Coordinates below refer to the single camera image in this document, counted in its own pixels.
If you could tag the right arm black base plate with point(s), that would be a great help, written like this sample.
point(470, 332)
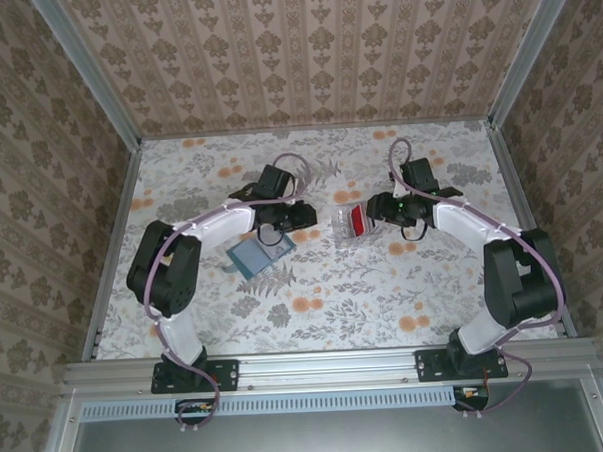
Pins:
point(428, 365)

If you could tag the aluminium table edge rail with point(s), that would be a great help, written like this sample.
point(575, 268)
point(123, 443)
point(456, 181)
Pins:
point(328, 367)

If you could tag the clear acrylic card box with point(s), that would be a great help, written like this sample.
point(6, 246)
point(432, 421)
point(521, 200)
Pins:
point(340, 229)

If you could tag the aluminium side rail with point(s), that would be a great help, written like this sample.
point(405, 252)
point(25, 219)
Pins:
point(123, 204)
point(517, 186)

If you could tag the grey metal panel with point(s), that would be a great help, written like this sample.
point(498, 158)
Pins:
point(331, 440)

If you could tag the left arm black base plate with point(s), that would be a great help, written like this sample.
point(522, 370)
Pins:
point(228, 374)

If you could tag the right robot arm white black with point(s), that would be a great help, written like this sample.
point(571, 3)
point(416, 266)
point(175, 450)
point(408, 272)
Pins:
point(461, 221)

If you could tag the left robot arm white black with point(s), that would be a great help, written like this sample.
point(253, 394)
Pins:
point(216, 224)

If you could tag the aluminium frame post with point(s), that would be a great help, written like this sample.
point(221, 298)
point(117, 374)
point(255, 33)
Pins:
point(88, 70)
point(530, 51)

